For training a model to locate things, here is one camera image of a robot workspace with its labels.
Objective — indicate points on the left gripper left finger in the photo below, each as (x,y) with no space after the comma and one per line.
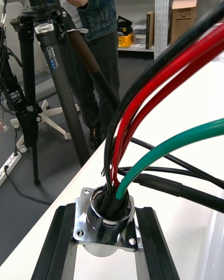
(53,242)

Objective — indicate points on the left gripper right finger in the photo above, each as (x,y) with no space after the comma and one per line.
(154,242)

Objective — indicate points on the white power strip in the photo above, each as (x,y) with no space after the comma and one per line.
(10,165)

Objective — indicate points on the white-legged office chair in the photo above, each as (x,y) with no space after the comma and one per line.
(50,119)

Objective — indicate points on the black tripod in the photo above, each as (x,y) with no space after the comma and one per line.
(58,79)

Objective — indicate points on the person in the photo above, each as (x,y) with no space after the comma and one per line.
(100,16)

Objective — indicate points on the grey metal shelf with goods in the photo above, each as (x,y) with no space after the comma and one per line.
(163,4)

